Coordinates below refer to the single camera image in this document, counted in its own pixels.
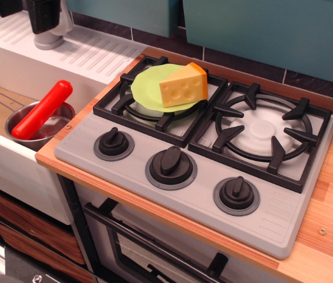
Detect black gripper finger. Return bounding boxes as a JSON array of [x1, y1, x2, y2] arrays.
[[0, 0, 23, 17], [26, 0, 61, 34]]

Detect red toy sausage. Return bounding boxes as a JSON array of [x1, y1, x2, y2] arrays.
[[11, 80, 73, 140]]

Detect yellow toy cheese wedge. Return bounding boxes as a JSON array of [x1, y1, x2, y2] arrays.
[[159, 62, 209, 107]]

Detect small stainless steel pot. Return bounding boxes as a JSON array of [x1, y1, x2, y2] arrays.
[[0, 93, 75, 152]]

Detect light green plastic plate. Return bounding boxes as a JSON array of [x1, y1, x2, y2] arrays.
[[130, 63, 200, 113]]

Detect grey toy faucet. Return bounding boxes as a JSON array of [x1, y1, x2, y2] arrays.
[[34, 0, 74, 50]]

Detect black left stove knob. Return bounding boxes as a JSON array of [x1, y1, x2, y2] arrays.
[[94, 127, 135, 162]]

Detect black stove knob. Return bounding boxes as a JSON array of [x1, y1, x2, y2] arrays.
[[213, 176, 261, 216], [94, 127, 135, 162], [145, 146, 197, 190]]

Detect black left burner grate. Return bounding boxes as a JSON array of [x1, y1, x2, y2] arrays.
[[93, 56, 228, 147]]

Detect black burner grate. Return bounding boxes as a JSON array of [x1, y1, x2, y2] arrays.
[[189, 83, 333, 193], [93, 56, 228, 147]]

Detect black middle stove knob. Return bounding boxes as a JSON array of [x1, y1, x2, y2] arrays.
[[145, 146, 197, 190]]

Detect grey toy stove top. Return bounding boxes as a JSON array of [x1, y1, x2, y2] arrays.
[[54, 113, 319, 258]]

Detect wooden drawer fronts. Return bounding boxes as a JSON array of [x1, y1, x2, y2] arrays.
[[0, 191, 94, 282]]

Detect black right burner grate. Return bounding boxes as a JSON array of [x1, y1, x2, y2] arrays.
[[189, 83, 333, 193]]

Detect black right stove knob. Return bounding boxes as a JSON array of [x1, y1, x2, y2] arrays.
[[213, 176, 261, 216]]

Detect black oven door handle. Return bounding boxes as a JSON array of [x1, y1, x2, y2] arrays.
[[84, 199, 228, 282]]

